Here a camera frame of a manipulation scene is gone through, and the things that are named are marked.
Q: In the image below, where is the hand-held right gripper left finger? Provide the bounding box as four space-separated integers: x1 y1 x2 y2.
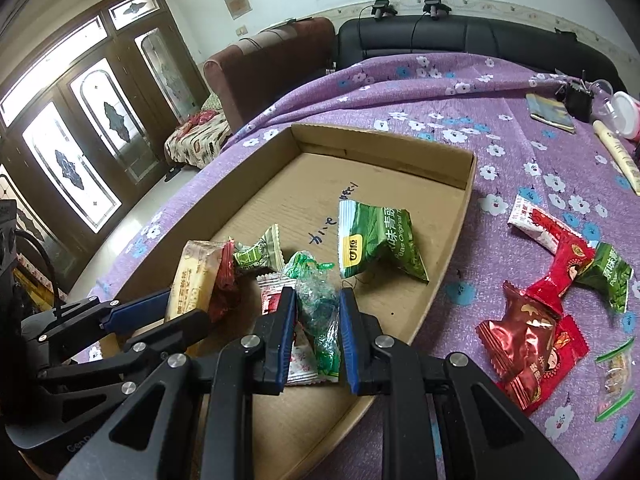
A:
60 286 297 480

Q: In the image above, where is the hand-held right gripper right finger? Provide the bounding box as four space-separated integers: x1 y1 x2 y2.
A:
339 289 577 480

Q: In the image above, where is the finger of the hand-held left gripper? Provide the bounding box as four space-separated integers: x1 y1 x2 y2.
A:
21 290 169 357
36 309 212 392

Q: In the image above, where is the white red patterned snack packet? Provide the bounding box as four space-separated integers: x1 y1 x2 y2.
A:
256 271 322 387

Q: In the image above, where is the clear green candy wrapper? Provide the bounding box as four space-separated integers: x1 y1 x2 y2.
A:
284 251 344 384

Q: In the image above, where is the beige biscuit packet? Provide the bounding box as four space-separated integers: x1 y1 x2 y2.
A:
164 240 227 324

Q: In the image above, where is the cardboard tray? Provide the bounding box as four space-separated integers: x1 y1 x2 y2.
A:
97 122 478 480

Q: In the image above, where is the dark red shiny snack packet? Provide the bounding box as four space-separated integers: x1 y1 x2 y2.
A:
474 281 559 414

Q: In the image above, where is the red doll print snack packet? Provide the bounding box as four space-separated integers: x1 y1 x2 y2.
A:
505 314 589 402

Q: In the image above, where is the long white red snack packet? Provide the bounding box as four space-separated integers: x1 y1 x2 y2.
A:
507 194 602 257

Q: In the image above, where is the red candy packet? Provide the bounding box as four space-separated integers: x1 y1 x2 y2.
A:
525 231 597 307

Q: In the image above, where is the clear green striped zip bag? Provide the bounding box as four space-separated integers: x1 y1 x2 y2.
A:
594 336 637 424

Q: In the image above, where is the small red snack packet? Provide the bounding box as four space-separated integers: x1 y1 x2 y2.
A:
206 241 242 324

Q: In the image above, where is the small green white candy packet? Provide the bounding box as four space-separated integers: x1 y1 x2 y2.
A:
231 224 287 274

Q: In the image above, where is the green pea snack packet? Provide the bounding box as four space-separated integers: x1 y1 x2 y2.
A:
575 241 634 314
338 199 431 282

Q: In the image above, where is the patterned beige blanket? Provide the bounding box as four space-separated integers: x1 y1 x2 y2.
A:
164 110 232 170

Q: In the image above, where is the wooden glass panel door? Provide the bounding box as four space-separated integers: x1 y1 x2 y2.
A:
0 0 211 281

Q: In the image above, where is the purple floral tablecloth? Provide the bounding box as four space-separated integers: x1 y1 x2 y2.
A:
72 52 640 480

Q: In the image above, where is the brown fabric sofa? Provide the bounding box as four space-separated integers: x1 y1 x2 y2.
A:
202 16 337 134

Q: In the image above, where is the paperback book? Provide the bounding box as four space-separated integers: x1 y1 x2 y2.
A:
526 92 577 135

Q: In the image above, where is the cream coloured tube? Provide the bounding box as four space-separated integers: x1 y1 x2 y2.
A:
592 120 640 196

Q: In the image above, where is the small black box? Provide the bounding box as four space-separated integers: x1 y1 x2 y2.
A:
556 80 595 122

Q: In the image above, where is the black leather sofa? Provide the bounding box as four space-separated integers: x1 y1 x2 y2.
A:
332 12 629 96

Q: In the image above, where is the white pink round container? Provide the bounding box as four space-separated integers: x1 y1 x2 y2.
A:
607 91 640 140

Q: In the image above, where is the black cable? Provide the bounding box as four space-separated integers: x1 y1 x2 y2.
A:
15 230 67 311

